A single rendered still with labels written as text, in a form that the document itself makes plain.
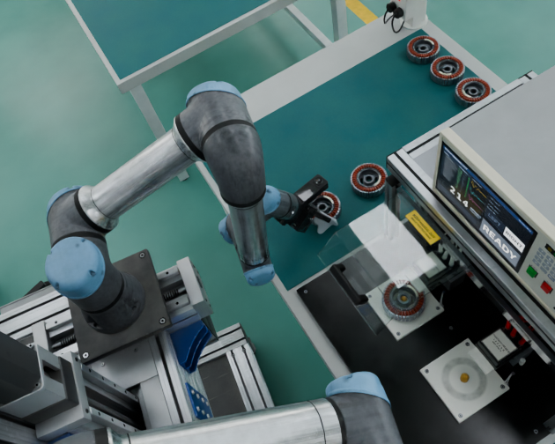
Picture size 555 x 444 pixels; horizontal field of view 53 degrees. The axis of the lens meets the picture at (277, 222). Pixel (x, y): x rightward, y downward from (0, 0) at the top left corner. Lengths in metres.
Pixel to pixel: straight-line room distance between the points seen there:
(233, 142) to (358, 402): 0.54
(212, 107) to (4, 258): 2.10
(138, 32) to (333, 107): 0.93
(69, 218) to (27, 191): 1.95
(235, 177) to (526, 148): 0.55
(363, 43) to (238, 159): 1.19
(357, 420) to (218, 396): 1.43
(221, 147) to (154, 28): 1.44
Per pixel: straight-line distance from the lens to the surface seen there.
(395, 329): 1.50
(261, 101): 2.01
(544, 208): 1.07
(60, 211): 1.30
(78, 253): 1.21
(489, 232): 1.20
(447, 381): 1.47
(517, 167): 1.11
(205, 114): 1.11
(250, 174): 1.06
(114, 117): 3.29
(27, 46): 4.06
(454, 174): 1.18
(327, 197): 1.68
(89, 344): 1.39
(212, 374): 2.14
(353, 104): 1.95
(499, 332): 1.38
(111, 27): 2.55
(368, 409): 0.73
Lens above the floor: 2.20
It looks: 58 degrees down
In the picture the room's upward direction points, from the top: 18 degrees counter-clockwise
